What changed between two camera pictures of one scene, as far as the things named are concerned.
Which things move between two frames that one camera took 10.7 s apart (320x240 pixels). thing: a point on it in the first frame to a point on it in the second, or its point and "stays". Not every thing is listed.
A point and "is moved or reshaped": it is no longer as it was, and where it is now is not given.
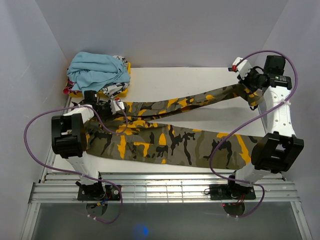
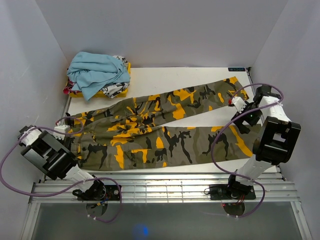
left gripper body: x=105 y=111 to x=68 y=141
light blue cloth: x=92 y=71 stays
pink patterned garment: x=68 y=89 stays
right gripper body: x=251 y=81 to x=250 y=118
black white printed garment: x=113 y=90 stays
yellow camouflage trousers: x=124 y=136 is moved or reshaped
